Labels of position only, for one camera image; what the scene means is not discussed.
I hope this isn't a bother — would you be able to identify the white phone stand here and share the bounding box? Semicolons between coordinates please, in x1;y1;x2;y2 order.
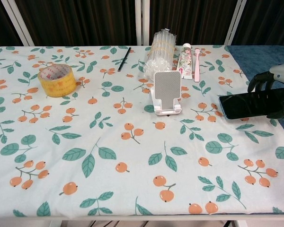
150;70;182;117

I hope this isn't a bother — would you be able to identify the bundle of clear plastic tubes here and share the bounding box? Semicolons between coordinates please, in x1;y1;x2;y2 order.
143;28;176;78

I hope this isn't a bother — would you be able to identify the fruit and leaf print tablecloth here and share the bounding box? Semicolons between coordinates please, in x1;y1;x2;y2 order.
0;44;284;217

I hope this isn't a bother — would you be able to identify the black smartphone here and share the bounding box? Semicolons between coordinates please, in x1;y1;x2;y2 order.
219;87;284;120

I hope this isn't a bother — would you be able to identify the yellow packing tape roll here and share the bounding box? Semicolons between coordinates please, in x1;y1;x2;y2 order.
37;64;77;98

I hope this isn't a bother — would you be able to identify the floral toothpaste tube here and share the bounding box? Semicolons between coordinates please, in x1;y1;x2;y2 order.
177;43;193;80

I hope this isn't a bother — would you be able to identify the black pencil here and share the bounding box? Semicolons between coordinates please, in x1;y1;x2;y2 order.
117;47;132;72

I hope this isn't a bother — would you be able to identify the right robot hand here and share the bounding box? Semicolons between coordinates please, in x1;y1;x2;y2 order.
247;63;284;120

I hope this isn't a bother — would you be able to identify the white partition frame post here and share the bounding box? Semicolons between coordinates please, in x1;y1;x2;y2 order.
134;0;151;46
1;0;35;47
223;0;248;45

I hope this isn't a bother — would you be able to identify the pink toothbrush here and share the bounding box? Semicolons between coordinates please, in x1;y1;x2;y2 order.
194;48;201;83

